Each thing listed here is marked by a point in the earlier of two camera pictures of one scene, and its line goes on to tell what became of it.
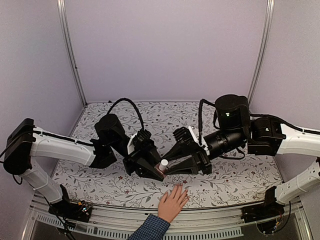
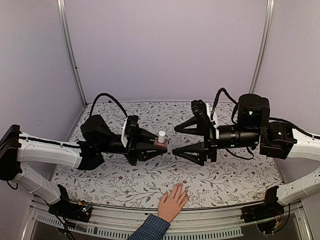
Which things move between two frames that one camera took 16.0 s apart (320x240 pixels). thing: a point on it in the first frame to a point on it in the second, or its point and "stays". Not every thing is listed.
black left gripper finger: [145, 171] to [146, 154]
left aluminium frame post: [62, 13] stays
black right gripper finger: [189, 166] to [194, 148]
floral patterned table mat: [231, 181] stays
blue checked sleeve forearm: [154, 228] stays
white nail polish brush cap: [162, 166] to [161, 136]
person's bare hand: [170, 207] stays
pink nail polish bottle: [161, 169] to [160, 145]
